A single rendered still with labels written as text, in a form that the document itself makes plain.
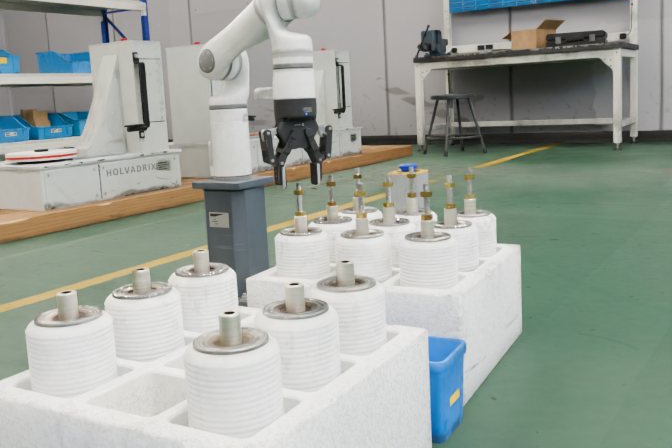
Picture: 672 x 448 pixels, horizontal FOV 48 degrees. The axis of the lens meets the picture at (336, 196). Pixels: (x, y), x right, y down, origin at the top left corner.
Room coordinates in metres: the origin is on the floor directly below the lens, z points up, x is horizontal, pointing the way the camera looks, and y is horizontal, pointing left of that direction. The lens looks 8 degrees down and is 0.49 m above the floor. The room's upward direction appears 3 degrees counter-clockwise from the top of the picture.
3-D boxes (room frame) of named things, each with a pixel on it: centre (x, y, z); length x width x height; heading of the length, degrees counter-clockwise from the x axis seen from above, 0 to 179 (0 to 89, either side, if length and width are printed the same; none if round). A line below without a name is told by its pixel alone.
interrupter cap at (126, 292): (0.94, 0.26, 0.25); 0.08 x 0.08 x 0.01
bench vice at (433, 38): (6.07, -0.83, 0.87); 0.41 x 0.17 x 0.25; 148
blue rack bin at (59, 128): (6.40, 2.50, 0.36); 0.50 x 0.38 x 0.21; 59
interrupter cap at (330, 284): (0.93, -0.01, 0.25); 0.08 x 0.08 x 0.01
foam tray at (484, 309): (1.37, -0.10, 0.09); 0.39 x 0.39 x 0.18; 63
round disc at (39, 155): (3.35, 1.30, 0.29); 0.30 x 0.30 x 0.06
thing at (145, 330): (0.94, 0.26, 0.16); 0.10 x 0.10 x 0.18
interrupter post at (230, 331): (0.72, 0.11, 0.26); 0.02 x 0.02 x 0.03
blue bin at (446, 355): (1.10, -0.03, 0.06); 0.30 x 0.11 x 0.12; 62
